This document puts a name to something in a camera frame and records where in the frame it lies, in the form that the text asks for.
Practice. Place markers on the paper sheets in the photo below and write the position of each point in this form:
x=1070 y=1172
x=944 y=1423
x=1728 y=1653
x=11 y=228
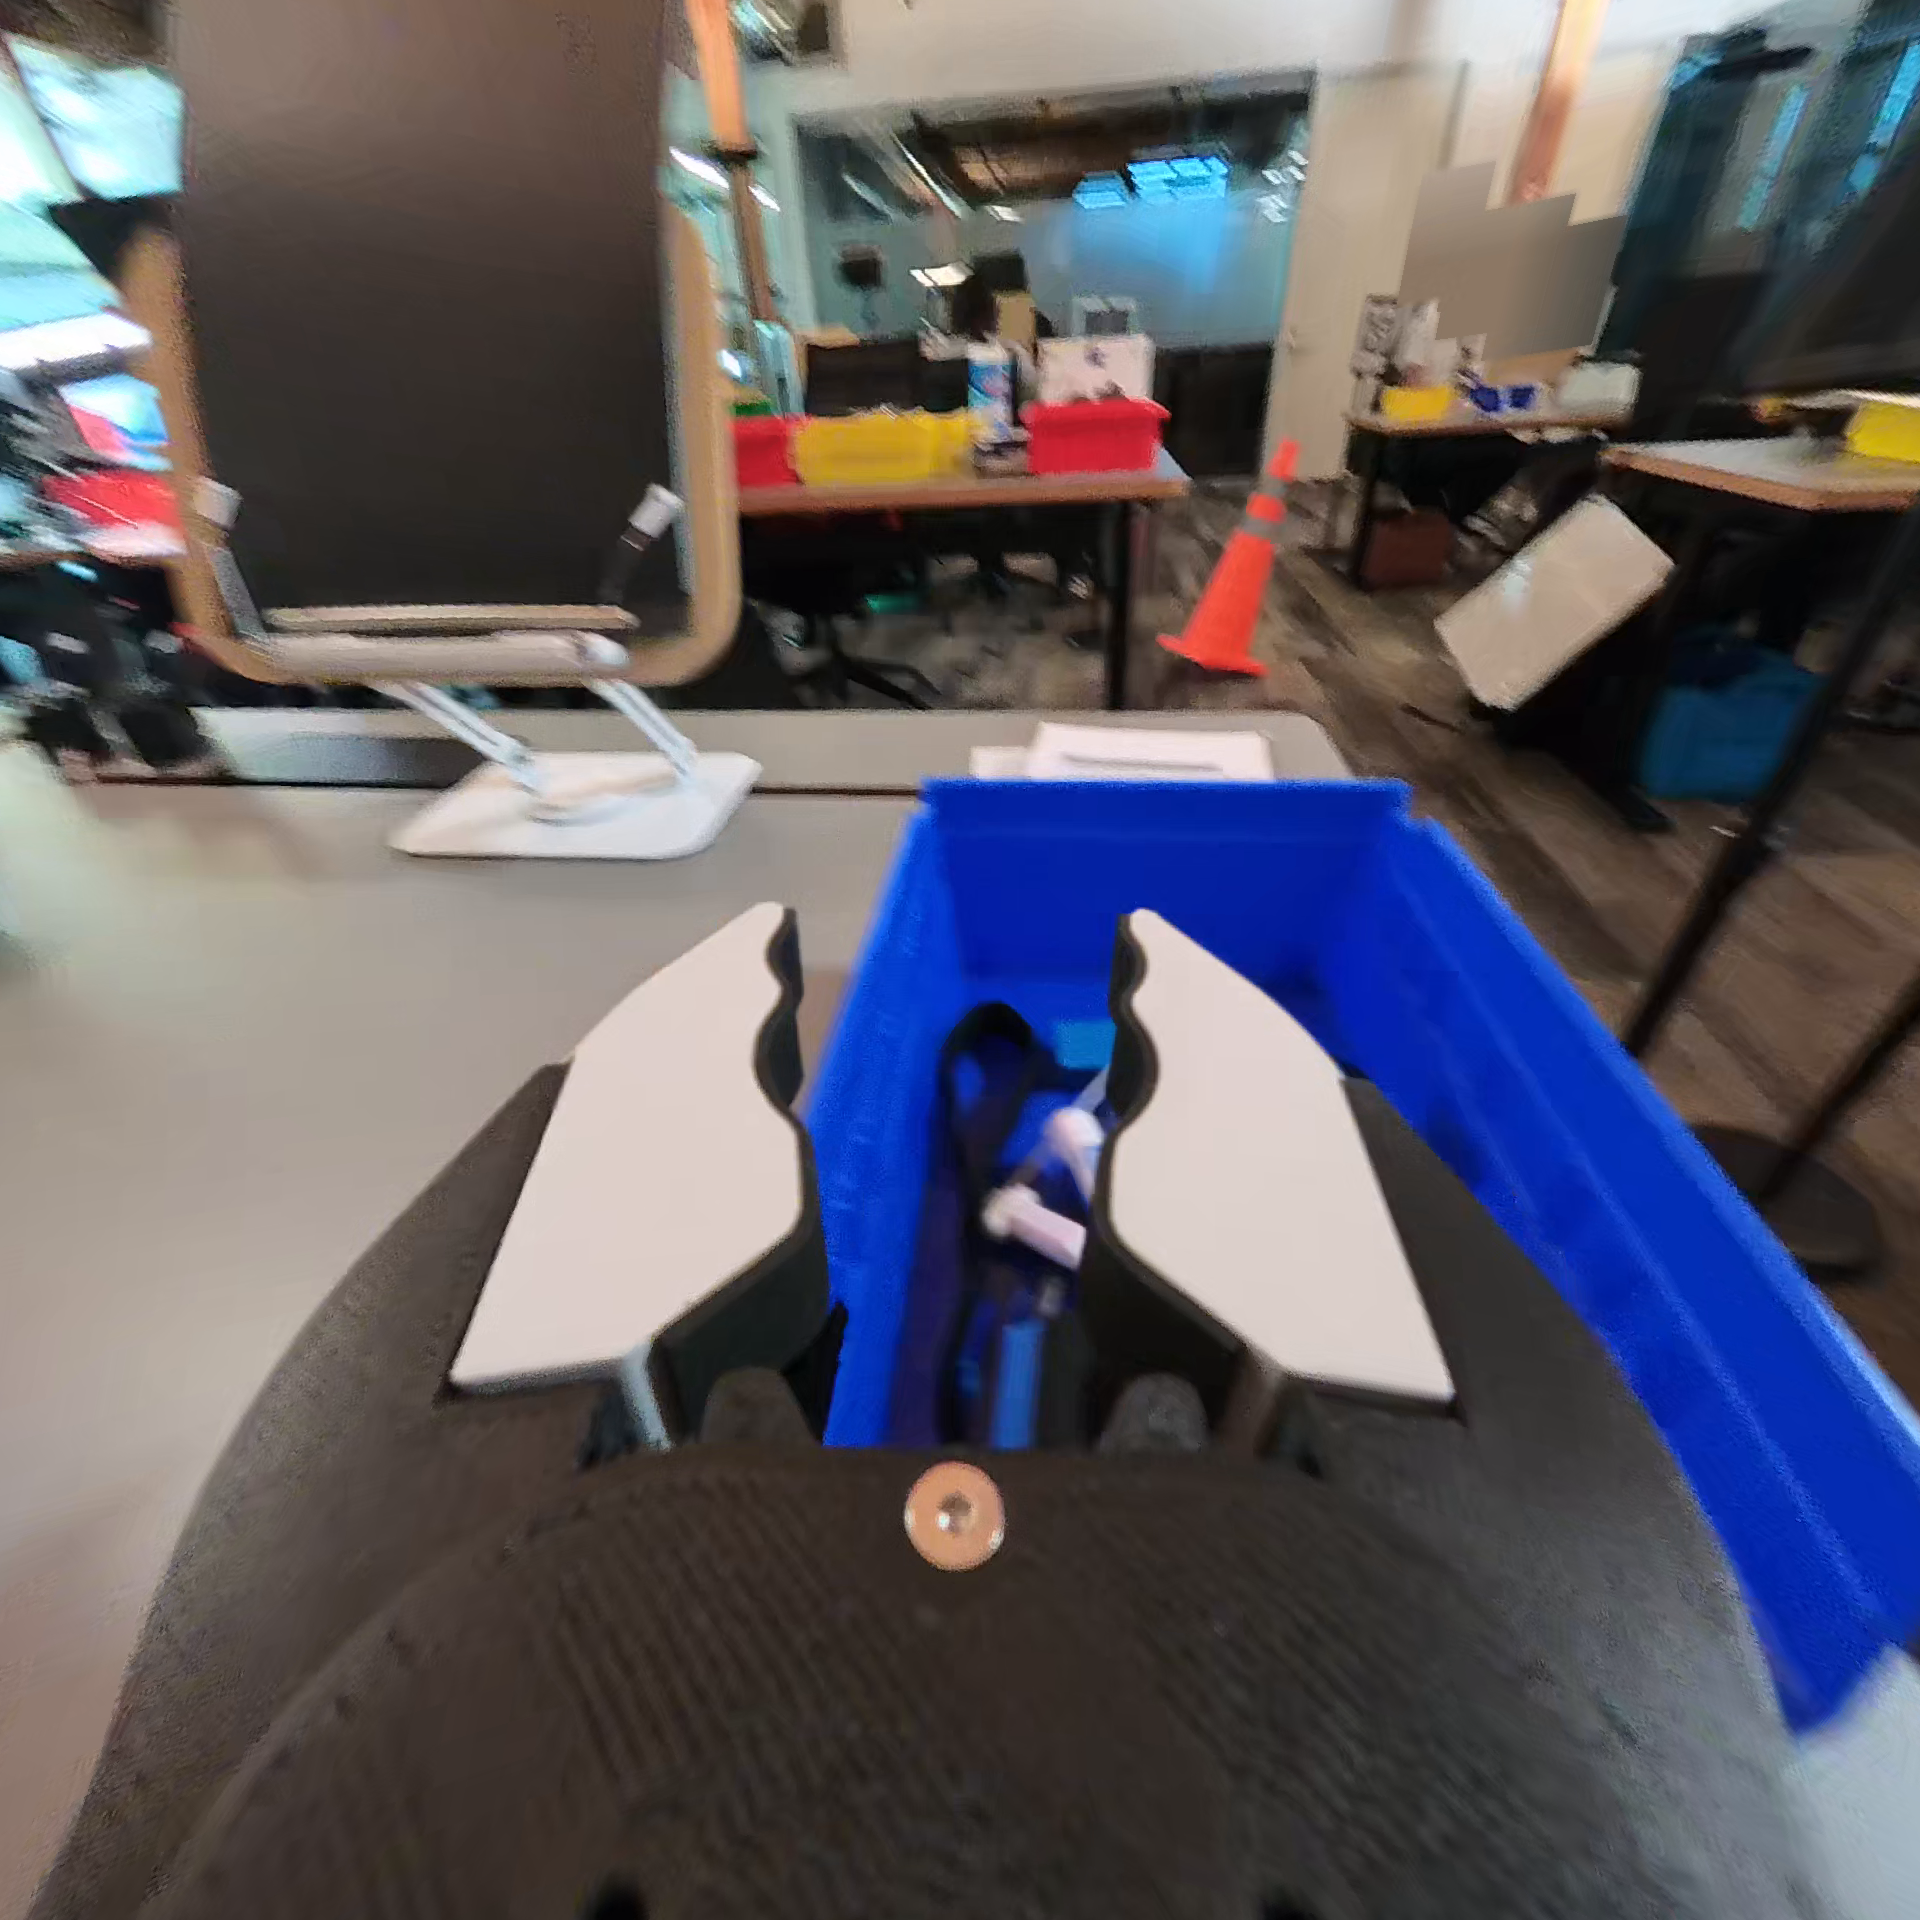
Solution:
x=1142 y=751

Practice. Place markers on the small red bin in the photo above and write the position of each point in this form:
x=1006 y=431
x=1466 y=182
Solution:
x=763 y=451

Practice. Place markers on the wooden table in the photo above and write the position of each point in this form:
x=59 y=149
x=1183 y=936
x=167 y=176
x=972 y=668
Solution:
x=1484 y=423
x=961 y=492

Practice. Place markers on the white board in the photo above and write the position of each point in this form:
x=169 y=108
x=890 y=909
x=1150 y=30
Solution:
x=1553 y=600

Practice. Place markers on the laptop computer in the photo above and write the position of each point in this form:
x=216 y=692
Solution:
x=715 y=451

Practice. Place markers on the white laptop stand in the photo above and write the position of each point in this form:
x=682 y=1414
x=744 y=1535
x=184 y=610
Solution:
x=599 y=811

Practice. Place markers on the white box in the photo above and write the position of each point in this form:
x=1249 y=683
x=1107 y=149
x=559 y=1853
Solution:
x=1095 y=370

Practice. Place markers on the red plastic bin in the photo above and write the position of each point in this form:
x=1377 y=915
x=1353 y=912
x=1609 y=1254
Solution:
x=1095 y=435

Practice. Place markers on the blue bag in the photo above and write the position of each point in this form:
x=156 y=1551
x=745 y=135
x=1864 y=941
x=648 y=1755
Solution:
x=1723 y=720

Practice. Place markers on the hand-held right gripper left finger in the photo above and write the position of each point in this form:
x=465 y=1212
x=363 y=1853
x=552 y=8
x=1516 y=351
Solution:
x=644 y=1184

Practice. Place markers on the orange traffic cone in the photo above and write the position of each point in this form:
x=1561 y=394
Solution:
x=1236 y=586

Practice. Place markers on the white plastic fitting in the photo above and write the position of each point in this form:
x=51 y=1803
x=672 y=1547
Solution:
x=1049 y=1215

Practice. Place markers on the light blue block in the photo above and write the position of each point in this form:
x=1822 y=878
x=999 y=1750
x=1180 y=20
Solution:
x=1084 y=1043

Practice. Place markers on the black stand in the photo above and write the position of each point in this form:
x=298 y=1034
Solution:
x=1785 y=1184

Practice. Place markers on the yellow plastic bin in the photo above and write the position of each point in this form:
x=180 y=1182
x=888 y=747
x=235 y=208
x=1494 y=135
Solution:
x=884 y=451

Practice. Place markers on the small yellow bin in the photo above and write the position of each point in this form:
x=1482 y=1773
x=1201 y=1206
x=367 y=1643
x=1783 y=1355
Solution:
x=1417 y=403

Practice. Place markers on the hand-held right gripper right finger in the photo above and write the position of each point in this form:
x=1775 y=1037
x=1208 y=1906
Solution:
x=1276 y=1202

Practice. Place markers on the wipes canister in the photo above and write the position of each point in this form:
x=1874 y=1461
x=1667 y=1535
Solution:
x=991 y=389

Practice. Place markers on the blue plastic bin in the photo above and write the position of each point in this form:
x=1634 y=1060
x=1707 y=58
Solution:
x=1500 y=1125

